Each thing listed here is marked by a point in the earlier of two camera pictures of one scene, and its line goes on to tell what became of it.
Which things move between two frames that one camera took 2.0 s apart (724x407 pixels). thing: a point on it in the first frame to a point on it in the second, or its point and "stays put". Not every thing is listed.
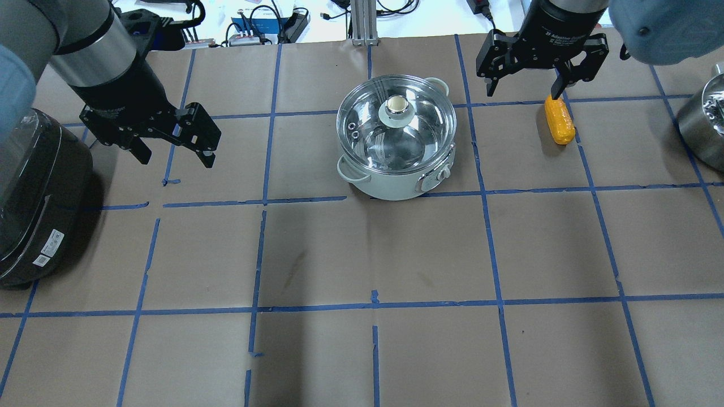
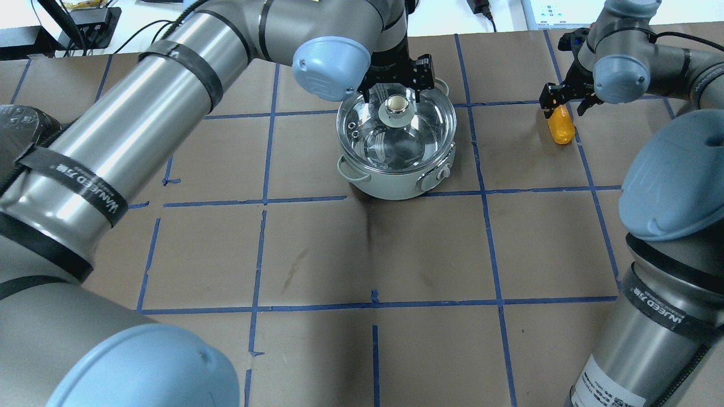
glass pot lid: (396, 124) stays put
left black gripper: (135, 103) to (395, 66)
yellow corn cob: (560, 120) stays put
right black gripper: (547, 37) to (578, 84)
